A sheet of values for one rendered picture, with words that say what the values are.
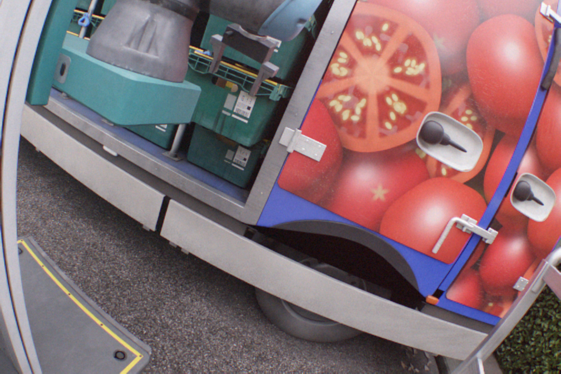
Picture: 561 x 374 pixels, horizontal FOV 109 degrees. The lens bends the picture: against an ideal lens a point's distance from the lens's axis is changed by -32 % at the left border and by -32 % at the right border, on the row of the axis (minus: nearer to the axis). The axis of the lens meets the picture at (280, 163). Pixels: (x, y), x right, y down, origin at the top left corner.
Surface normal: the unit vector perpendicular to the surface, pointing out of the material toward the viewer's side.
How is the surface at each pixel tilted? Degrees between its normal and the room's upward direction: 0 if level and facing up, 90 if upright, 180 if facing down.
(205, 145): 92
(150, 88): 90
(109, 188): 90
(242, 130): 99
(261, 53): 113
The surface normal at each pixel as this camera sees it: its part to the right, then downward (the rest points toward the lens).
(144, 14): 0.39, 0.07
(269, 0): -0.06, 0.65
